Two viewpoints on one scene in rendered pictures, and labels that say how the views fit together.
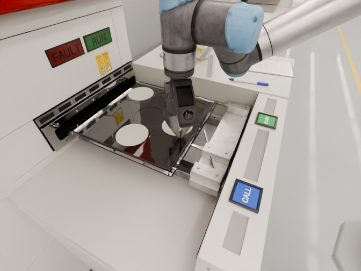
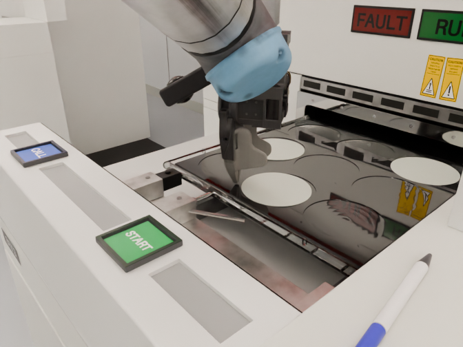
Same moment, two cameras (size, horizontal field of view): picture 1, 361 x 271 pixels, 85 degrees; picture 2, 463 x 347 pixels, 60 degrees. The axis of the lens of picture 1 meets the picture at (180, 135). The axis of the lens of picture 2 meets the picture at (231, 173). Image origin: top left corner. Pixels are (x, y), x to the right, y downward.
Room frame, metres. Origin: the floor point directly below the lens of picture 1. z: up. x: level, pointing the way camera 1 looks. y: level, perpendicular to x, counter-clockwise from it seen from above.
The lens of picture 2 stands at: (0.62, -0.48, 1.18)
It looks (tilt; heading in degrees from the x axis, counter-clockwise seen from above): 26 degrees down; 113
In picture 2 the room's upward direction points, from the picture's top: straight up
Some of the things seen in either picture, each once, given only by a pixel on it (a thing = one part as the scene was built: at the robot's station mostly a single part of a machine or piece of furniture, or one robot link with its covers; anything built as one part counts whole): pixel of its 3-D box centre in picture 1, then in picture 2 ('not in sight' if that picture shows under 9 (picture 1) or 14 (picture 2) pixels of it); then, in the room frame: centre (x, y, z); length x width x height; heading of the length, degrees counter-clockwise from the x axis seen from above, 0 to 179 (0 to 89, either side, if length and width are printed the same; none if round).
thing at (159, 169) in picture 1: (115, 151); (247, 138); (0.38, 0.19, 0.90); 0.37 x 0.01 x 0.01; 64
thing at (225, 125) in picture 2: not in sight; (229, 126); (0.43, -0.02, 1.00); 0.05 x 0.02 x 0.09; 99
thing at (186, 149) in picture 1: (197, 132); (242, 208); (0.46, -0.05, 0.90); 0.38 x 0.01 x 0.01; 154
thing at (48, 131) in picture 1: (100, 103); (386, 135); (0.62, 0.30, 0.89); 0.44 x 0.02 x 0.10; 154
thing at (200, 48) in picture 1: (201, 51); not in sight; (0.86, -0.09, 1.00); 0.07 x 0.07 x 0.07; 38
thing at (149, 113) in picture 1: (149, 115); (325, 169); (0.54, 0.11, 0.90); 0.34 x 0.34 x 0.01; 64
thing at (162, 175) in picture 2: (186, 166); (168, 177); (0.32, -0.01, 0.90); 0.04 x 0.02 x 0.03; 64
